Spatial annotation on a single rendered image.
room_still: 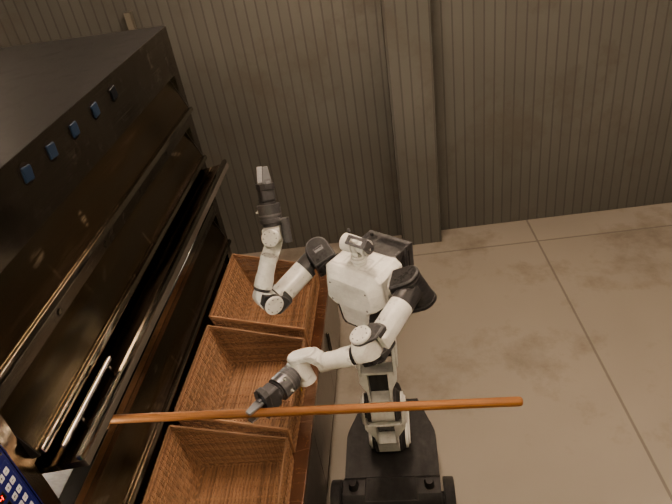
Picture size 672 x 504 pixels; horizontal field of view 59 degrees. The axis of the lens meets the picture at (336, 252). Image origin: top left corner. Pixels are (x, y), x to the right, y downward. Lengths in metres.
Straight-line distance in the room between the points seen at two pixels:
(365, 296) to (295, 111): 2.44
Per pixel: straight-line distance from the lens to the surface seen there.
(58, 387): 1.93
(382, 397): 2.61
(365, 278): 2.13
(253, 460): 2.66
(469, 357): 3.77
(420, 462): 3.07
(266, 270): 2.23
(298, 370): 2.07
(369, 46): 4.22
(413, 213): 4.58
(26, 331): 1.79
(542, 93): 4.56
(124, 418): 2.17
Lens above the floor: 2.67
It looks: 34 degrees down
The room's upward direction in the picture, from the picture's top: 10 degrees counter-clockwise
